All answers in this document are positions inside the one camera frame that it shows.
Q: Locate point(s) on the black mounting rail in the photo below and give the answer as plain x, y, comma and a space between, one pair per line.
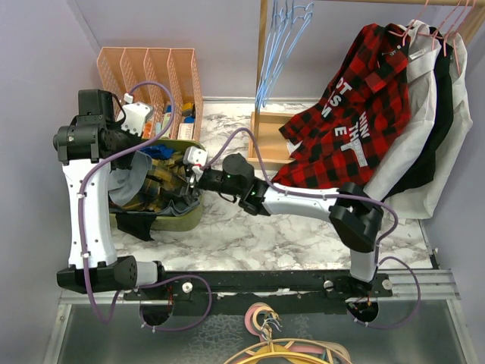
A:
287, 292

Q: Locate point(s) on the red black plaid shirt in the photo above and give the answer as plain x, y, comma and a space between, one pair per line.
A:
365, 107

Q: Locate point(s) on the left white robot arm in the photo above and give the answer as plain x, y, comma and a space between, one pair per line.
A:
102, 169

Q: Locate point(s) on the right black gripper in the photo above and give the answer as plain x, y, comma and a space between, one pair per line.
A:
189, 192

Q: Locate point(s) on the wooden clothes rack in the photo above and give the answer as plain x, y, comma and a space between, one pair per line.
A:
267, 141

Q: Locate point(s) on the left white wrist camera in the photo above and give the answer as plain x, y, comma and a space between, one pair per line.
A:
137, 114

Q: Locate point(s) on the white hanging shirt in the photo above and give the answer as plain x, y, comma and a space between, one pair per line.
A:
420, 202

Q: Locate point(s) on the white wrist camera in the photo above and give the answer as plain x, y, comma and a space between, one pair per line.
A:
137, 114
195, 156

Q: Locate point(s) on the green plastic laundry bin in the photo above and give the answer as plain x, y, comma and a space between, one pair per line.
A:
155, 187

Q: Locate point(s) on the yellow plaid shirt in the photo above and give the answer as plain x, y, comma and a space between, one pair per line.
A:
163, 182

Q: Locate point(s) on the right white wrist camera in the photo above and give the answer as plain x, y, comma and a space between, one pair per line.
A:
195, 156

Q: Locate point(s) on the black hanging shirt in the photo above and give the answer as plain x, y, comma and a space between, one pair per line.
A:
422, 171

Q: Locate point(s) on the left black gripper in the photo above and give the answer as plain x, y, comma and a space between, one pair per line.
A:
117, 127

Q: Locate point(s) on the blue wire hangers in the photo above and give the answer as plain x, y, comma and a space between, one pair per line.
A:
281, 25

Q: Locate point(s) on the pile of coloured hangers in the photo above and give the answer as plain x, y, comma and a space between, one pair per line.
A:
261, 321

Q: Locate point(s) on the small boxes in organizer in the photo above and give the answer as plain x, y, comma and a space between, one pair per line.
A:
182, 127

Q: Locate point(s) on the black shirt in bin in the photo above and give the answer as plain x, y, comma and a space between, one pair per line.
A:
136, 225

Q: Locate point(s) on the pink wire hangers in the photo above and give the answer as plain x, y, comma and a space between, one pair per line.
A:
465, 19

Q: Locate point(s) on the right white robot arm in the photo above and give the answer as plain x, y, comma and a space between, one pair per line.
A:
355, 217

